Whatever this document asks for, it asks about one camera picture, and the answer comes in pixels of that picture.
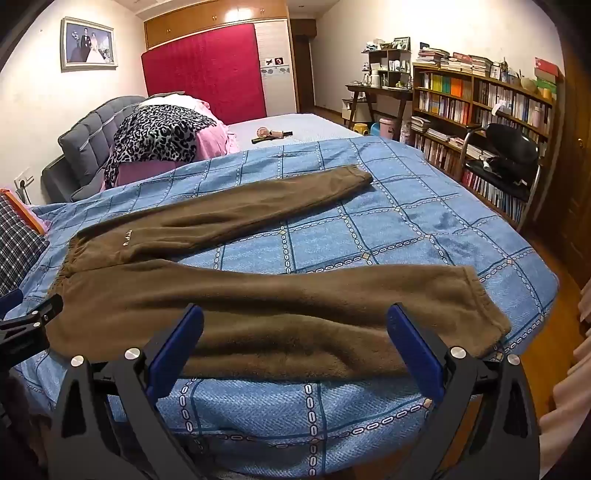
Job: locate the plaid pillow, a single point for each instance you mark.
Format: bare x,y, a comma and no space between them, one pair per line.
22,244

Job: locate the orange striped cushion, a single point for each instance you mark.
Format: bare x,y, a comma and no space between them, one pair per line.
25,212

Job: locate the beige curtain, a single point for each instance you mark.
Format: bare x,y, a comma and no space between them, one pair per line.
565,429

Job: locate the pink quilt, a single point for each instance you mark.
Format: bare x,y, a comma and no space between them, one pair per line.
213,141

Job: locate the leopard print blanket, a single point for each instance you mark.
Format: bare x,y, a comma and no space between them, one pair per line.
156,133

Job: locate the blue checked bedspread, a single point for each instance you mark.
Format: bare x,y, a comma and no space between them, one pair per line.
412,214

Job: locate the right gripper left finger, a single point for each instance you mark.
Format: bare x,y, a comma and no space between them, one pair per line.
84,444

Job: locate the red upright mattress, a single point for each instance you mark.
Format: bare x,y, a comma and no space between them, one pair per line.
220,67

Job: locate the brown fleece pants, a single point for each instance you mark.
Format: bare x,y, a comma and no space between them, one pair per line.
122,282

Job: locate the hair dryer on bed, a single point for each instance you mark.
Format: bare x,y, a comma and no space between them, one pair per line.
264,134

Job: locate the wooden desk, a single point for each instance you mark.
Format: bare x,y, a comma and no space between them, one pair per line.
374,95

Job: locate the black office chair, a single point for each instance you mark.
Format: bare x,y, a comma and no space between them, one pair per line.
508,178

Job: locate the framed wedding photo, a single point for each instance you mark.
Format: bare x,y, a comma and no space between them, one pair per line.
86,45

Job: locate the wooden bookshelf with books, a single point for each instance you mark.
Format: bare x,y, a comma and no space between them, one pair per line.
453,91

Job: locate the wall power socket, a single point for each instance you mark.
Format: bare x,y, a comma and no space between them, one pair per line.
24,179

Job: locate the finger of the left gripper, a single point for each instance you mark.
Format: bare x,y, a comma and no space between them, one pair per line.
25,336

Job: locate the pink waste bin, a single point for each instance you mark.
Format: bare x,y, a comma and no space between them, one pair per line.
387,128

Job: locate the small desktop shelf unit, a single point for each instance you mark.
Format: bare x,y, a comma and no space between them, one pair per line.
389,63

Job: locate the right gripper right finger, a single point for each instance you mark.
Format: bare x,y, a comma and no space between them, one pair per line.
504,440

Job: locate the wooden overhead cabinets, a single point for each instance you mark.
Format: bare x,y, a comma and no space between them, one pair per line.
209,15

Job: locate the white bed sheet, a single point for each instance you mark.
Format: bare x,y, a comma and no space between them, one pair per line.
304,128

